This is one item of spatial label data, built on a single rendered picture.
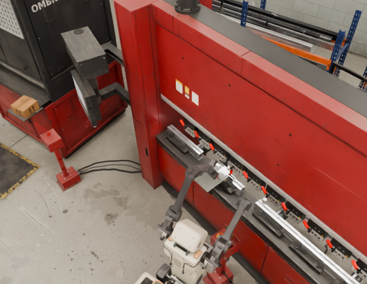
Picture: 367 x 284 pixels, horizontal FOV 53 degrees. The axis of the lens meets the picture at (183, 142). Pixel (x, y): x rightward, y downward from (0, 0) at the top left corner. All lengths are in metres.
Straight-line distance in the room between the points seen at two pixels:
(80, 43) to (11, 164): 2.39
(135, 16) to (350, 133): 1.79
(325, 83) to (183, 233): 1.34
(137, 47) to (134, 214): 2.02
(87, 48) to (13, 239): 2.34
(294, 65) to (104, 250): 2.79
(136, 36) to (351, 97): 1.70
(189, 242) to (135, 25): 1.69
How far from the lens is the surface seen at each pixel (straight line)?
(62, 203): 4.67
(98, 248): 4.25
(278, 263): 3.41
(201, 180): 3.36
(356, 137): 2.17
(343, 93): 2.32
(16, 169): 5.20
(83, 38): 3.45
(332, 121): 2.21
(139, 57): 3.22
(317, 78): 2.38
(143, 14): 3.08
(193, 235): 2.62
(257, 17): 4.65
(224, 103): 2.84
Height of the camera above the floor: 3.68
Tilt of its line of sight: 47 degrees down
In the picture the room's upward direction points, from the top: 2 degrees counter-clockwise
